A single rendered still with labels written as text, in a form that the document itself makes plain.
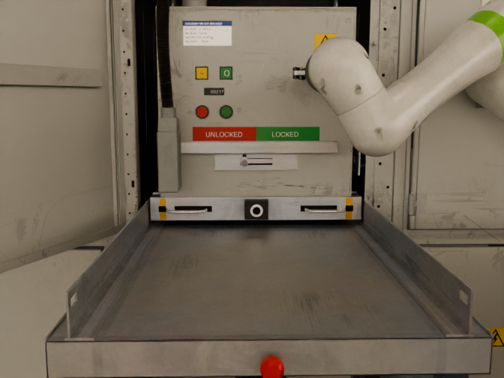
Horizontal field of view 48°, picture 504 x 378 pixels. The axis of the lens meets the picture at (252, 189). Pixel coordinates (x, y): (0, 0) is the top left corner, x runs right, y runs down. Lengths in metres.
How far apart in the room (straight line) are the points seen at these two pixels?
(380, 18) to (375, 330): 0.85
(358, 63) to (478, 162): 0.60
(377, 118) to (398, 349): 0.40
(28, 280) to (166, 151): 0.50
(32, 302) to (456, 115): 1.17
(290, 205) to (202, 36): 0.48
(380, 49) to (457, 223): 0.48
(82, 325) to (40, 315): 0.72
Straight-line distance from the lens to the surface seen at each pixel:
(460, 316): 0.89
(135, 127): 1.44
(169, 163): 1.34
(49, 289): 1.56
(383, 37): 1.47
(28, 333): 1.62
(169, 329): 0.85
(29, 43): 1.28
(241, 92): 1.43
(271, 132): 1.43
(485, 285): 1.61
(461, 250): 1.56
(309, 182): 1.46
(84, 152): 1.38
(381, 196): 1.48
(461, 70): 1.17
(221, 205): 1.44
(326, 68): 1.02
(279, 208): 1.45
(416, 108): 1.08
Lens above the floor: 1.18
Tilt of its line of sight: 9 degrees down
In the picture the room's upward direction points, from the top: straight up
